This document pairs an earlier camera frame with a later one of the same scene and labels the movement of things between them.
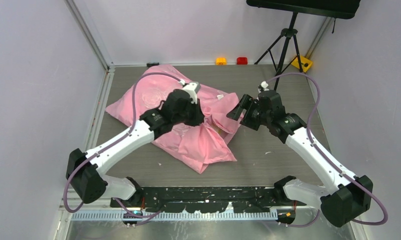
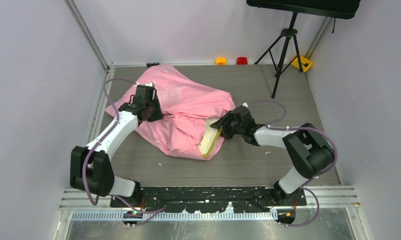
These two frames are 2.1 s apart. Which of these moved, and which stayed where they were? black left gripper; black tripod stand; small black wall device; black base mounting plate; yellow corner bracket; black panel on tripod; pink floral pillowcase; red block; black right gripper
Moved: pink floral pillowcase; black right gripper; black left gripper
Stayed: yellow corner bracket; small black wall device; black tripod stand; black base mounting plate; red block; black panel on tripod
